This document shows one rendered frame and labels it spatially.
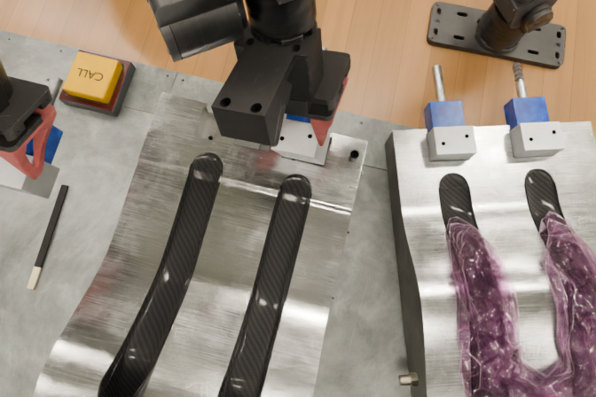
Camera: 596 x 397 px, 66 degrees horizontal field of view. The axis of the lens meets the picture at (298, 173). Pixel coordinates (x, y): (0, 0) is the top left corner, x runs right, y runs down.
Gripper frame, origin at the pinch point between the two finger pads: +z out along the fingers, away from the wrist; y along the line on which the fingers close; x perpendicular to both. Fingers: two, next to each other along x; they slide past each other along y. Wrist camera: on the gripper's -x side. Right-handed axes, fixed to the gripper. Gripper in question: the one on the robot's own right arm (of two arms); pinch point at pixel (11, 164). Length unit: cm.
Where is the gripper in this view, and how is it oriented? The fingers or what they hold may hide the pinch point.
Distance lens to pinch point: 56.1
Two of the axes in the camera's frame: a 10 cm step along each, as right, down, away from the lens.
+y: 9.7, 2.4, -0.5
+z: -1.2, 6.6, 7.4
